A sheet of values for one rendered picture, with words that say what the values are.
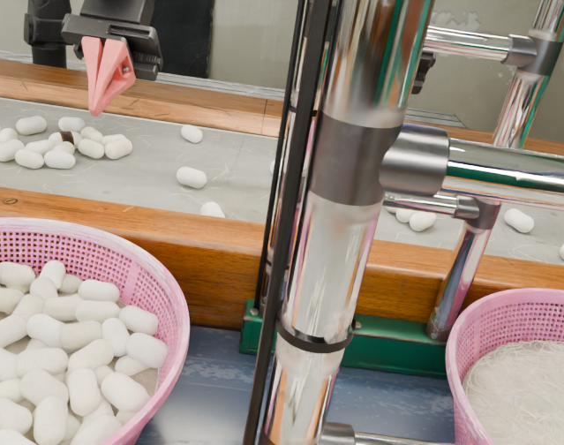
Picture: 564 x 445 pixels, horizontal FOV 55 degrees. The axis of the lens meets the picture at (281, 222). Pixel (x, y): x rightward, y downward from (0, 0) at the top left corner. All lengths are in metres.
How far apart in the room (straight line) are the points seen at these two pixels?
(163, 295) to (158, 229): 0.08
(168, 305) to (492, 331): 0.27
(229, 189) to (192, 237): 0.16
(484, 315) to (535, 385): 0.06
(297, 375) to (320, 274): 0.04
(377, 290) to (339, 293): 0.33
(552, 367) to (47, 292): 0.40
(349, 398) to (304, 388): 0.30
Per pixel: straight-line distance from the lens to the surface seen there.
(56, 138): 0.69
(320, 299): 0.16
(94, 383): 0.38
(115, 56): 0.63
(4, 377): 0.40
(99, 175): 0.64
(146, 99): 0.83
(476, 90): 2.95
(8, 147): 0.67
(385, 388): 0.50
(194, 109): 0.82
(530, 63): 0.41
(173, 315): 0.40
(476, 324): 0.47
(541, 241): 0.69
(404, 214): 0.61
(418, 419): 0.49
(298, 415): 0.19
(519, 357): 0.50
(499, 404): 0.45
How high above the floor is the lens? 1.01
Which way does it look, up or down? 28 degrees down
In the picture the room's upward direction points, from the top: 9 degrees clockwise
